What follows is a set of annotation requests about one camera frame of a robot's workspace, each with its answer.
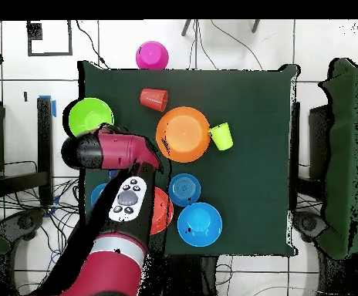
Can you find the black chair base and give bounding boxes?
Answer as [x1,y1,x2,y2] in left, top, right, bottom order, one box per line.
[0,207,47,247]

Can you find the small light blue bowl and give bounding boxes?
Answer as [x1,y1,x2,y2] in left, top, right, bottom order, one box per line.
[167,173,202,208]
[90,183,108,208]

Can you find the light green cup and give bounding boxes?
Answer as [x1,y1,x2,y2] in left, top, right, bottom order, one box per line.
[208,122,235,152]

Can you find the red-orange cup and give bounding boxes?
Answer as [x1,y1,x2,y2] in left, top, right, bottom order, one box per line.
[139,88,170,113]

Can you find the black bench frame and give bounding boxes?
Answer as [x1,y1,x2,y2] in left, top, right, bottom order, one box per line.
[0,96,55,207]

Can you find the medium blue bowl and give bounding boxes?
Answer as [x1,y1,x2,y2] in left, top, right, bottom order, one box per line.
[176,201,224,248]

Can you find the dark grey chair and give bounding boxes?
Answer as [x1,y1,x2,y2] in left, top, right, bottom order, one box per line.
[292,210,330,244]

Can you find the light green bowl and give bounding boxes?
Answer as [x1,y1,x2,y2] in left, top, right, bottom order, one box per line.
[68,97,116,138]

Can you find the dark green tablecloth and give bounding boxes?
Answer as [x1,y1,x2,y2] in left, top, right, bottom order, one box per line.
[78,60,300,257]

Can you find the large pink bowl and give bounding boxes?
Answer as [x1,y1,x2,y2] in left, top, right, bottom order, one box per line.
[135,40,170,70]

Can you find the shallow red-orange bowl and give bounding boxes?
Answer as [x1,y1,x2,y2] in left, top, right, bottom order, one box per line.
[149,187,174,236]

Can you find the grey tripod legs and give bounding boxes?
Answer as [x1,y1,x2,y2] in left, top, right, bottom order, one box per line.
[181,19,262,37]

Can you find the large light orange bowl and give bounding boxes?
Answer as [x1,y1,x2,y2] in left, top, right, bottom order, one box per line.
[155,106,211,163]

